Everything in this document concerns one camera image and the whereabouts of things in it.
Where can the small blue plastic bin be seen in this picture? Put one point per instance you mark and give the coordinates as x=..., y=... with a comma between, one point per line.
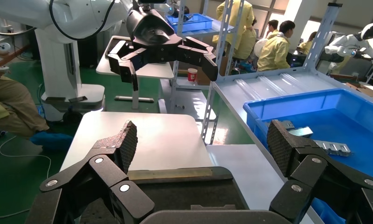
x=192, y=23

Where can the flat cardboard pieces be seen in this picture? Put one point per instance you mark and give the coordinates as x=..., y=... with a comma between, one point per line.
x=368, y=91

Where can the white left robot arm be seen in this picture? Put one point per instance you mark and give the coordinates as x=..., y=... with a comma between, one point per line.
x=81, y=15

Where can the person in yellow coat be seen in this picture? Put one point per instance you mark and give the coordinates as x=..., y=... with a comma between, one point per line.
x=307, y=46
x=272, y=26

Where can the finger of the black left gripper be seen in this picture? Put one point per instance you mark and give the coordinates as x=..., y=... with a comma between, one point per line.
x=202, y=55
x=124, y=66

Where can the black container tray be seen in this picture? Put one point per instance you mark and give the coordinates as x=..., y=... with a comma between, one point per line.
x=189, y=191

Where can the silver slotted metal bracket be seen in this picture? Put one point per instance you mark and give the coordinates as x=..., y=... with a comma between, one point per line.
x=331, y=147

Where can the grey flat metal bar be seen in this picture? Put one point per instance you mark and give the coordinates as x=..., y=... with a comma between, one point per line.
x=302, y=132

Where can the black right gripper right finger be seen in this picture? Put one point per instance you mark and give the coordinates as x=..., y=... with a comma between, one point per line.
x=310, y=167

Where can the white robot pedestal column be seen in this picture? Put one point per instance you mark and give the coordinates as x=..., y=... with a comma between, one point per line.
x=60, y=71

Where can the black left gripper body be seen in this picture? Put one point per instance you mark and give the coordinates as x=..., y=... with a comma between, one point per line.
x=152, y=34

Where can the short silver metal bracket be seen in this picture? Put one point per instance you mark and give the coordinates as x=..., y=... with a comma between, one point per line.
x=288, y=125

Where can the white desk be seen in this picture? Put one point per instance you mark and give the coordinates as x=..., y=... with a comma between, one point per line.
x=155, y=71

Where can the red paper cup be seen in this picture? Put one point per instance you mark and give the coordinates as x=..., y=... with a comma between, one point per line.
x=192, y=75

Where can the grey background shelf rack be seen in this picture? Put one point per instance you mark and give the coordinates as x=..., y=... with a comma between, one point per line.
x=202, y=32

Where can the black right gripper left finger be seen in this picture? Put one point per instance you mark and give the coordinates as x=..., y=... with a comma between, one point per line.
x=112, y=173

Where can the white humanoid robot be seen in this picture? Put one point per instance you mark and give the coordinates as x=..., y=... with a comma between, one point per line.
x=347, y=43

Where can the black-haired person yellow coat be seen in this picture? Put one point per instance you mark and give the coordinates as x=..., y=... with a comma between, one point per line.
x=274, y=52

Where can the seated operator in khaki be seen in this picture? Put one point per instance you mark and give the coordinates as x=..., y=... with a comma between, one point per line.
x=16, y=102

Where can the large blue plastic bin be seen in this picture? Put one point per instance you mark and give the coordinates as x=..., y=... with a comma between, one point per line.
x=344, y=123

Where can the standing person yellow coat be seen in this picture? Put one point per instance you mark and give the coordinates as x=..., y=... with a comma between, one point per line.
x=239, y=12

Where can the bent person yellow coat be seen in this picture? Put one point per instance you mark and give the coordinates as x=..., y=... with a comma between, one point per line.
x=246, y=43

